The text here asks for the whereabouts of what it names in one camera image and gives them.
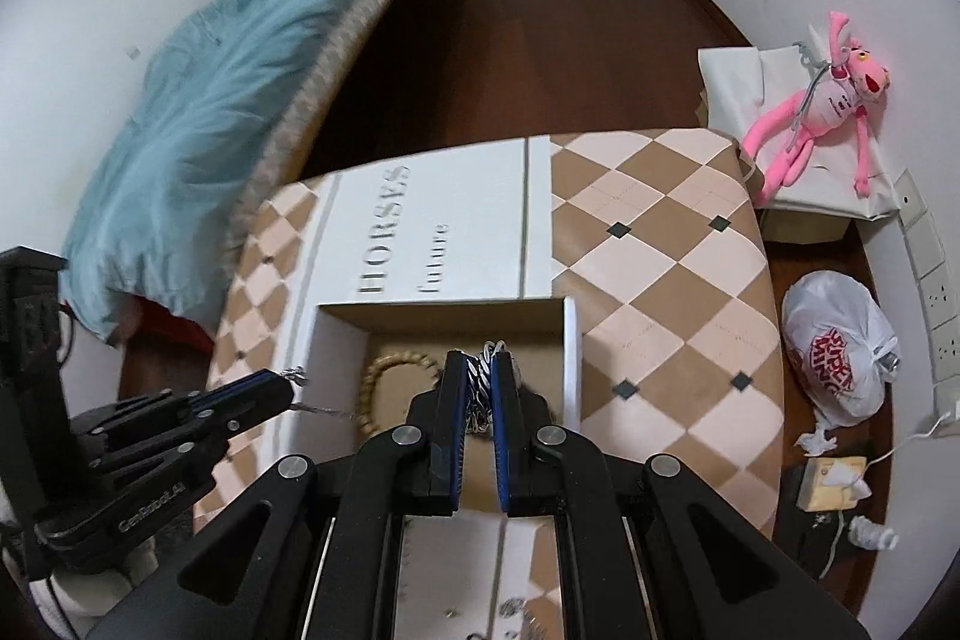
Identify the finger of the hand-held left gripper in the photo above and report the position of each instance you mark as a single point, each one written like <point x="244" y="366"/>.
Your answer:
<point x="247" y="411"/>
<point x="225" y="390"/>

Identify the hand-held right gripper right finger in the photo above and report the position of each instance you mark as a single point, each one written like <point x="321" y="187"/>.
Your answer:
<point x="501" y="437"/>

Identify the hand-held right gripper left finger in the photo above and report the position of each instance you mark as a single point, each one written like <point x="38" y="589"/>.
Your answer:
<point x="454" y="437"/>

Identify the white book-shaped jewelry box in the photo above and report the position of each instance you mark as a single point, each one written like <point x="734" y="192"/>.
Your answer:
<point x="450" y="220"/>

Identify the small silver jewelry piece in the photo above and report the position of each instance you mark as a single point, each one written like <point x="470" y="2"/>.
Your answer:
<point x="513" y="610"/>

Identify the red cloth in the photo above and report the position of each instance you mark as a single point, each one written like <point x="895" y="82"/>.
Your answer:
<point x="172" y="325"/>

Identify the checkered tablecloth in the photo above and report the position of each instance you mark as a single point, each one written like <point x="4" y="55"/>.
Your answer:
<point x="660" y="280"/>

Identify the blue fluffy blanket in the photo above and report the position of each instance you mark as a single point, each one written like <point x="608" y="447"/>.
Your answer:
<point x="225" y="85"/>

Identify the crumpled white tissue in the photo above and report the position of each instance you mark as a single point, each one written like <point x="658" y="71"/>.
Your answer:
<point x="816" y="440"/>

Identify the beige tissue box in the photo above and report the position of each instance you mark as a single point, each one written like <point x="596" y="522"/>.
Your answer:
<point x="817" y="484"/>

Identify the white plastic bag red print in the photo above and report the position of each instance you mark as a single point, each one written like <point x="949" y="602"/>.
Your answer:
<point x="832" y="325"/>

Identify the cardboard box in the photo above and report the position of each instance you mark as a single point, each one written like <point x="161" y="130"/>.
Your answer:
<point x="802" y="227"/>

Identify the pink plush toy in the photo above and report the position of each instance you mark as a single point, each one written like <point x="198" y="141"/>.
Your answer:
<point x="825" y="108"/>

